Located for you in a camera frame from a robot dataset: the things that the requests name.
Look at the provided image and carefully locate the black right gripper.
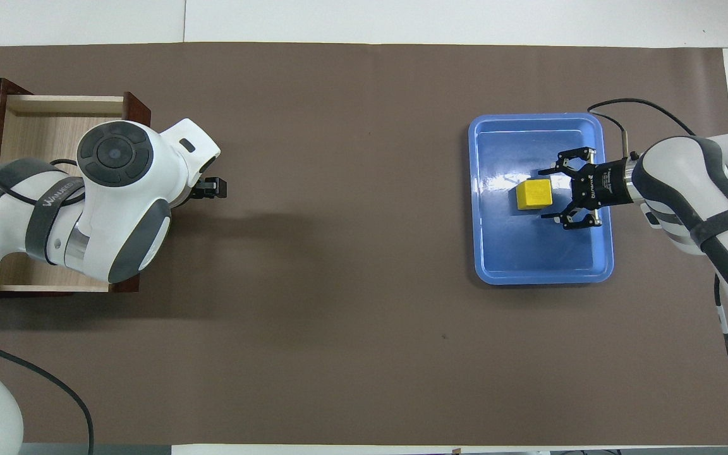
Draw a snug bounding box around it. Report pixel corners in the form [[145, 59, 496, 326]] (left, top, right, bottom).
[[538, 147, 638, 231]]

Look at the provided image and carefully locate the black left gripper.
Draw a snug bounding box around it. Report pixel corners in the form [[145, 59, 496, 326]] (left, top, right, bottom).
[[188, 178, 228, 200]]

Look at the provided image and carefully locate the yellow block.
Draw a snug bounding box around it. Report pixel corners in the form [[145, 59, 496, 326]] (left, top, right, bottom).
[[516, 179, 553, 210]]

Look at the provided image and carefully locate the wooden drawer with dark front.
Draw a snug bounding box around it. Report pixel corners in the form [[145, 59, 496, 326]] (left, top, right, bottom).
[[0, 92, 151, 293]]

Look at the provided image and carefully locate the blue plastic tray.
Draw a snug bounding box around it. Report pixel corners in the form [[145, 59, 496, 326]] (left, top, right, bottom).
[[468, 113, 615, 286]]

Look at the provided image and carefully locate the brown paper table mat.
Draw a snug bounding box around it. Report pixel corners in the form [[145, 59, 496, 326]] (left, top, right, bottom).
[[0, 42, 728, 446]]

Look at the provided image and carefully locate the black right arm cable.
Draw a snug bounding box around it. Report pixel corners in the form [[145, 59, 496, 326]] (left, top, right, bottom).
[[587, 98, 728, 416]]

